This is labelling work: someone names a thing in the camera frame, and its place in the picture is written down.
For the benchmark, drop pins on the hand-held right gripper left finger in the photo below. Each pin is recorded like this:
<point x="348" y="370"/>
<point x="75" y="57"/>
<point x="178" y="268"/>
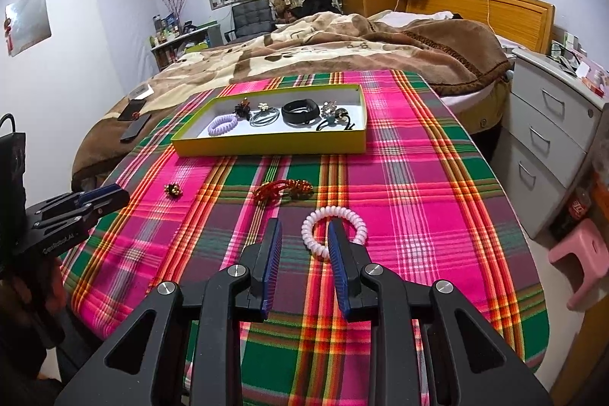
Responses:
<point x="272" y="258"/>

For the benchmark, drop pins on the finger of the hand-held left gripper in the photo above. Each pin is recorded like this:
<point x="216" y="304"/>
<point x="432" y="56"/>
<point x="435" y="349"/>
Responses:
<point x="102" y="193"/>
<point x="90" y="213"/>

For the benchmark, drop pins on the brown patterned blanket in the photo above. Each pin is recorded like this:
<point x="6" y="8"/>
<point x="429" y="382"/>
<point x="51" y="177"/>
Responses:
<point x="309" y="49"/>

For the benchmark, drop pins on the pink plastic stool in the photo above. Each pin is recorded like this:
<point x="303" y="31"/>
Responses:
<point x="583" y="258"/>

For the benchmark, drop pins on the dark soda bottle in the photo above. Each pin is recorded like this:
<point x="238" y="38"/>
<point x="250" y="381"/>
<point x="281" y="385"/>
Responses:
<point x="573" y="213"/>

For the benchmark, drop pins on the brown teddy bear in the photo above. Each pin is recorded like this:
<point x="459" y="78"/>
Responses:
<point x="281" y="6"/>

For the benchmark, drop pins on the black wristband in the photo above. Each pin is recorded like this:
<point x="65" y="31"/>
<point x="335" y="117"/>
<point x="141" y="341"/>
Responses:
<point x="299" y="117"/>

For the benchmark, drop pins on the dark cloth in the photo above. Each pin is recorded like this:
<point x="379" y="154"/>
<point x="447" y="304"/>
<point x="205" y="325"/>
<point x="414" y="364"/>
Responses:
<point x="319" y="1"/>

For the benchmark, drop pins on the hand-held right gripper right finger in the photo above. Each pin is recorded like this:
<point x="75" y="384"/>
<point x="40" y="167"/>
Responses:
<point x="337" y="263"/>

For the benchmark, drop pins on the plaid cloth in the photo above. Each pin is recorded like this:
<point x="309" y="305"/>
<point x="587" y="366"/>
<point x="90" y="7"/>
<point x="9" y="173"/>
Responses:
<point x="428" y="196"/>

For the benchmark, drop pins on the rhinestone hair clip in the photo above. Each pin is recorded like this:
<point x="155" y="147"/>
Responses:
<point x="328" y="107"/>

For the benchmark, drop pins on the red hair clip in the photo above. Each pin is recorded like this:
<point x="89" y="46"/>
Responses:
<point x="269" y="193"/>

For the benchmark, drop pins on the white pillow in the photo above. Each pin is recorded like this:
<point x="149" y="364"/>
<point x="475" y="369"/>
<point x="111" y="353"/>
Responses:
<point x="418" y="18"/>

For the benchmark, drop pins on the brown beaded hair clip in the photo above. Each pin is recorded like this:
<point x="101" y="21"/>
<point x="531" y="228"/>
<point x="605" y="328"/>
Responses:
<point x="242" y="108"/>

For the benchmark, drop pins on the grey nightstand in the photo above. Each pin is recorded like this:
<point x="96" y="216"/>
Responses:
<point x="542" y="135"/>

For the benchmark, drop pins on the person's left hand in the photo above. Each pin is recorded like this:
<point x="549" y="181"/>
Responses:
<point x="28" y="292"/>

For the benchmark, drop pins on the silver wall poster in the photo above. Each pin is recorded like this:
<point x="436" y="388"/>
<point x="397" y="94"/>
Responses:
<point x="28" y="23"/>

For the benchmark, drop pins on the black office chair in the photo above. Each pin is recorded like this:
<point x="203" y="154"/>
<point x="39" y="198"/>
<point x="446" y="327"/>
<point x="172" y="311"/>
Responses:
<point x="252" y="18"/>

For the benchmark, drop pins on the small gold bead ornament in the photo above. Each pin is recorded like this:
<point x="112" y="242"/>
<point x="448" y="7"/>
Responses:
<point x="172" y="189"/>

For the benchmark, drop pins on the wooden bed headboard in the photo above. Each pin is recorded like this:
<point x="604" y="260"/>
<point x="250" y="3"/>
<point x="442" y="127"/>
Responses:
<point x="504" y="16"/>

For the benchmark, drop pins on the black smartphone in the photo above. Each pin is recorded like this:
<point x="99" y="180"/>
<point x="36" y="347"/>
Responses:
<point x="135" y="128"/>
<point x="132" y="108"/>

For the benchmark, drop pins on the clutter on nightstand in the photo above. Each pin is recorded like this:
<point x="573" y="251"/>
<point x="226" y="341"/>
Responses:
<point x="585" y="63"/>

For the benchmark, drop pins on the wooden door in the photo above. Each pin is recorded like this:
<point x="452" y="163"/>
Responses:
<point x="587" y="363"/>

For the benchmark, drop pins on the yellow cardboard box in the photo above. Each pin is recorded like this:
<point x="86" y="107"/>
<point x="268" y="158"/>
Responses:
<point x="266" y="144"/>

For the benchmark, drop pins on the white desk shelf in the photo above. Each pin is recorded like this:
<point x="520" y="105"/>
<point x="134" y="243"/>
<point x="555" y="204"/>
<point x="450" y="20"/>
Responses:
<point x="183" y="44"/>

